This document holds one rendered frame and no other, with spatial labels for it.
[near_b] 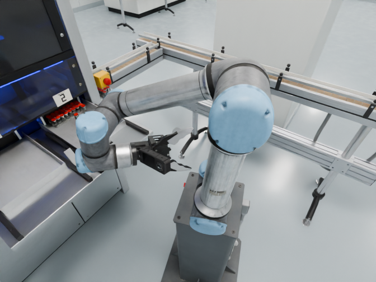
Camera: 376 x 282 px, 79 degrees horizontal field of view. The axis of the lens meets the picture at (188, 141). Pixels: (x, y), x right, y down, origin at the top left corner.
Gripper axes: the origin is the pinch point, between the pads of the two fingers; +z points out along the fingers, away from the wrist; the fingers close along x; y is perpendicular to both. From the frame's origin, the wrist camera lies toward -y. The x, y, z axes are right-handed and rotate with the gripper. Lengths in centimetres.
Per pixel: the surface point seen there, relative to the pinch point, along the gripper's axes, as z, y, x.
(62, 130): -48, 58, 12
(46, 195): -51, 22, 24
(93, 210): -43, 80, 83
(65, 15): -38, 59, -39
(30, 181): -58, 31, 22
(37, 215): -53, 15, 27
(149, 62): 7, 111, -14
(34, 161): -58, 41, 19
